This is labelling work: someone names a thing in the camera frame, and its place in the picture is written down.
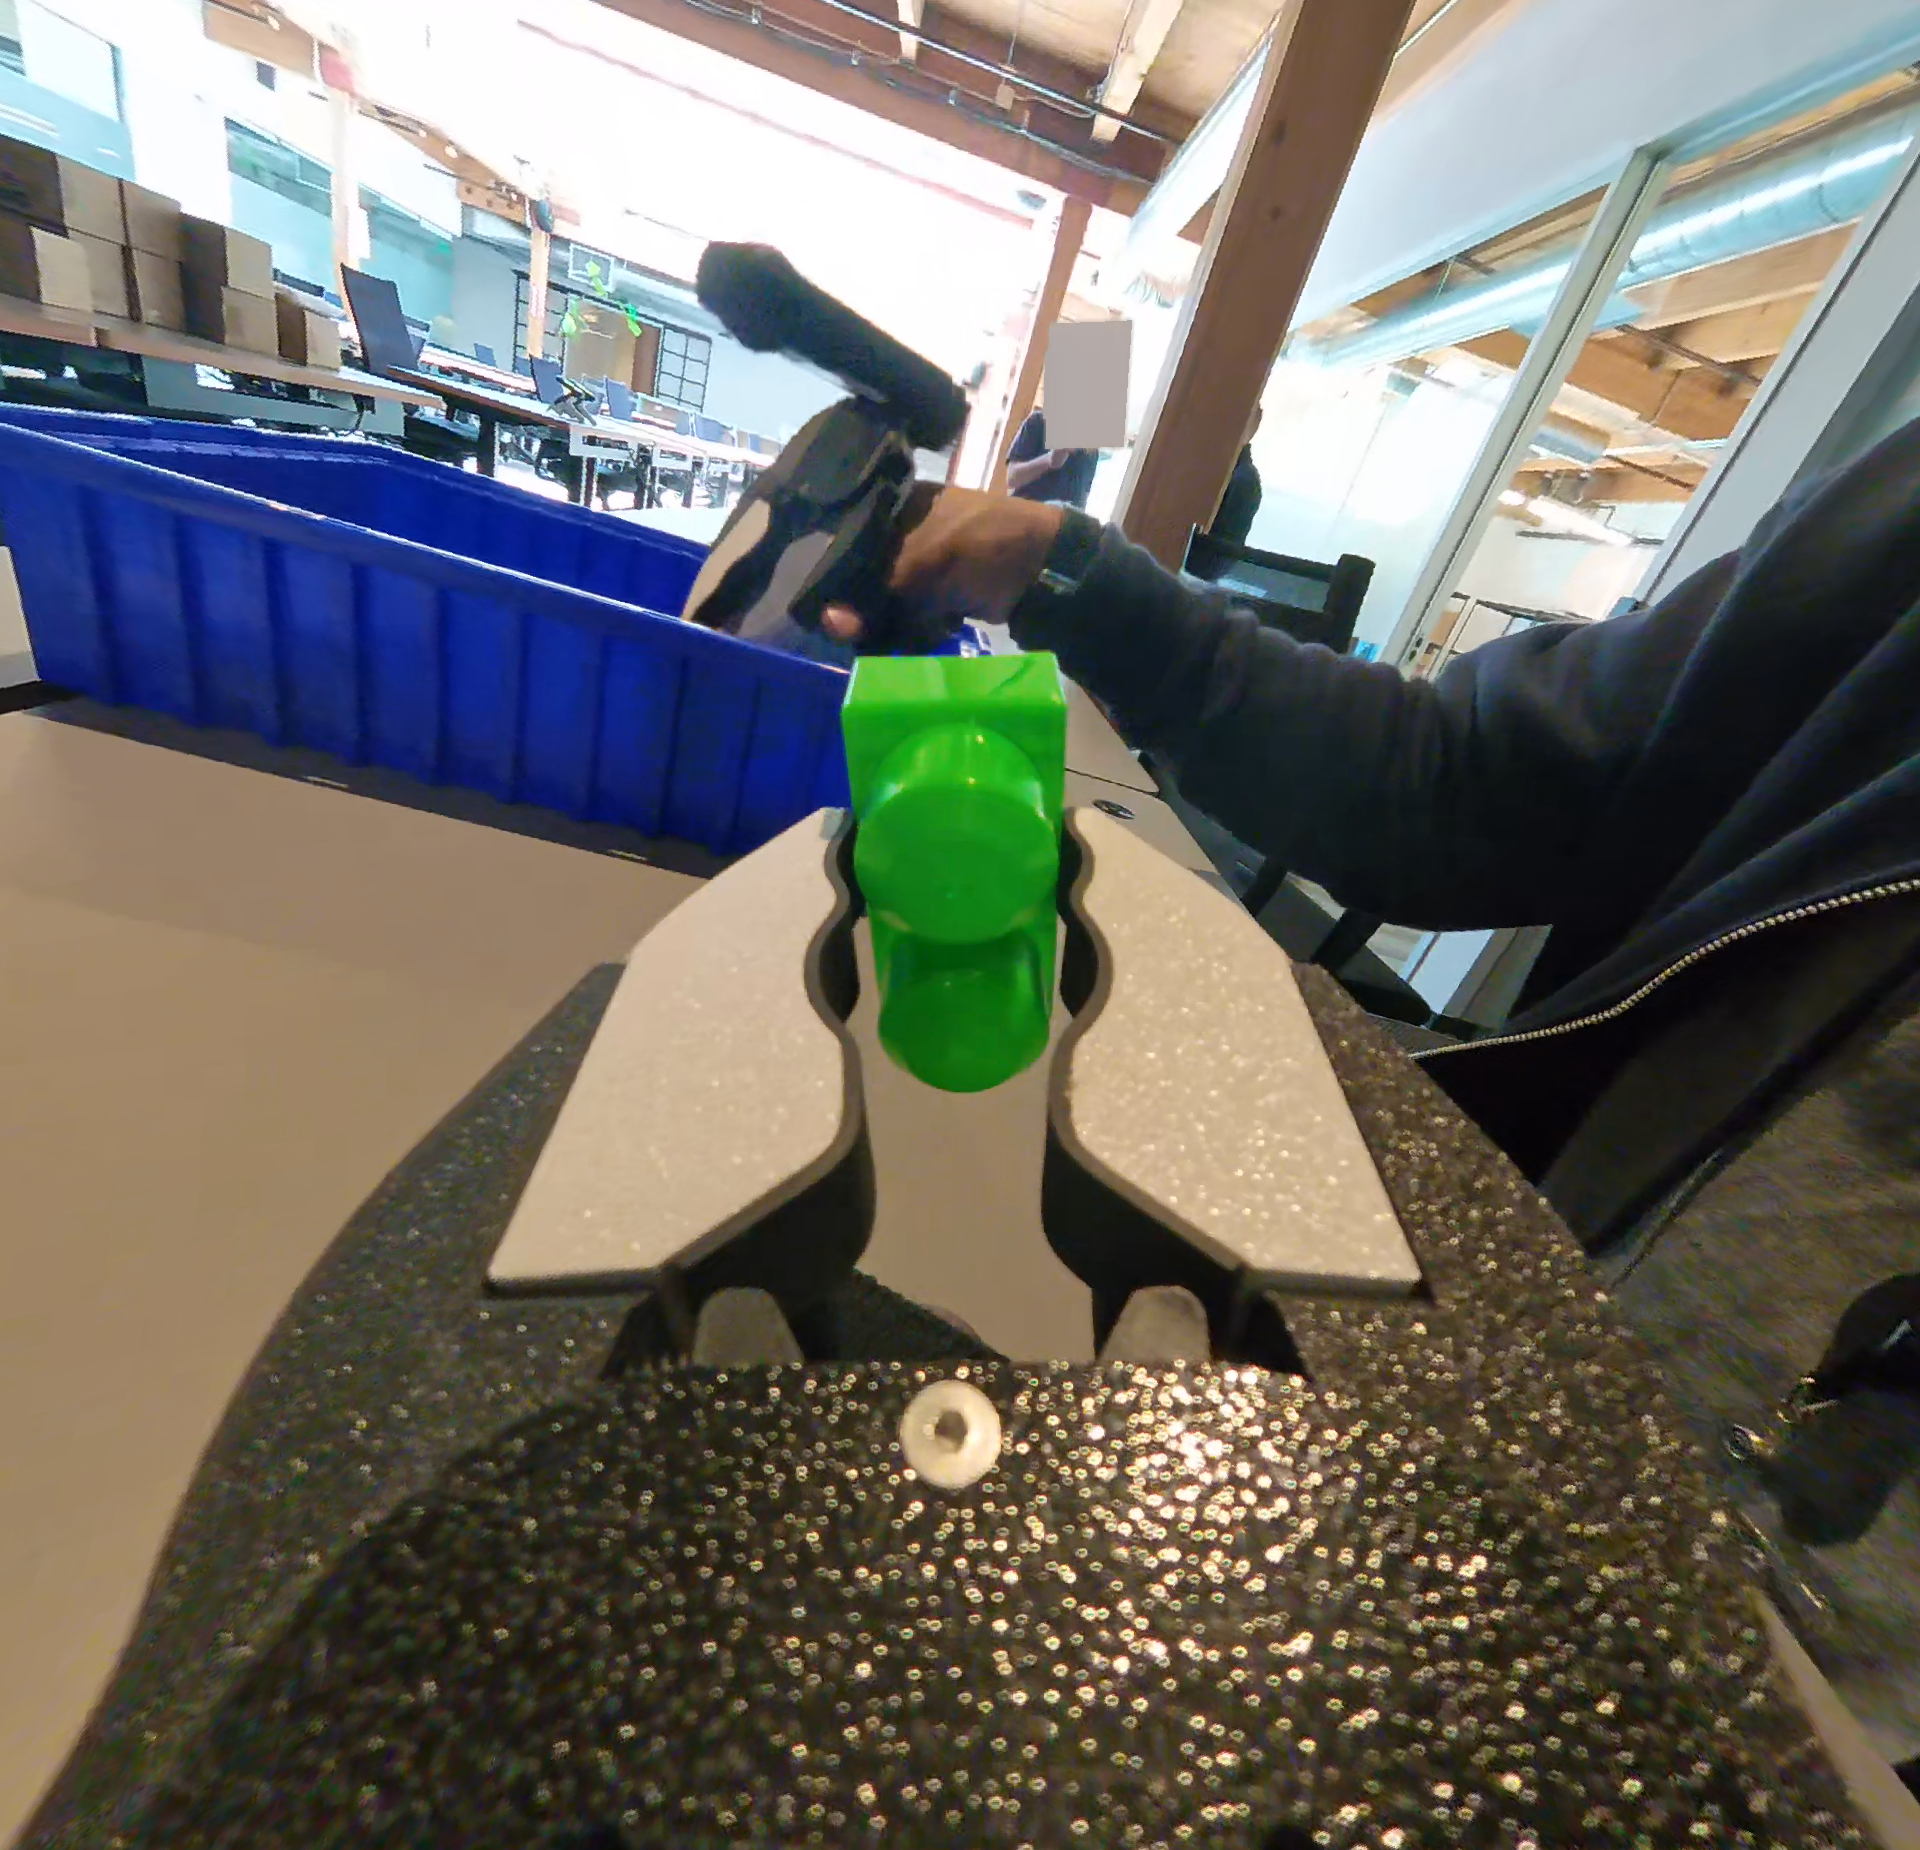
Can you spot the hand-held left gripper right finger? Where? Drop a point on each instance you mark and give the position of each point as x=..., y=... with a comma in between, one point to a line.
x=1217, y=1099

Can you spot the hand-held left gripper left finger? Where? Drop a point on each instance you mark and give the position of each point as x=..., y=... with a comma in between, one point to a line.
x=690, y=1084

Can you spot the green mega block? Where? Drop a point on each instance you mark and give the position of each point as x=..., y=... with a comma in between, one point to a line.
x=960, y=859

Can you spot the blue plastic bin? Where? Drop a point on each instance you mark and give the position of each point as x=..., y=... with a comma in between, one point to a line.
x=375, y=635

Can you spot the person's right forearm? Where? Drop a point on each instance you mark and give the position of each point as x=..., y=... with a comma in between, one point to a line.
x=1426, y=770

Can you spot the person's right hand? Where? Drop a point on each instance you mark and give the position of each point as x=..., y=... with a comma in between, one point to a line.
x=975, y=560

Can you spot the row of background desks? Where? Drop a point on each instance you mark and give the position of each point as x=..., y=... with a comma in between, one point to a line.
x=600, y=431

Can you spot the black wristwatch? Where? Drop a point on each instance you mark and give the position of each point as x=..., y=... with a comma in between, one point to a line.
x=1069, y=553

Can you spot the black office chair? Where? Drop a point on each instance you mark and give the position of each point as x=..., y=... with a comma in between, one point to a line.
x=384, y=319

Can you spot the wooden background table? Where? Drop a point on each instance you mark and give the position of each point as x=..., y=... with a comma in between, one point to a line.
x=226, y=372

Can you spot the stack of cardboard boxes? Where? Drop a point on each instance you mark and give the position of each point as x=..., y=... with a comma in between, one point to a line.
x=134, y=260

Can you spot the black display frame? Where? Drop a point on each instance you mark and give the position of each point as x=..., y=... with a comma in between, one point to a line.
x=1290, y=590

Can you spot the wooden support post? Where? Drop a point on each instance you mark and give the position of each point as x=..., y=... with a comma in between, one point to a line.
x=1275, y=230

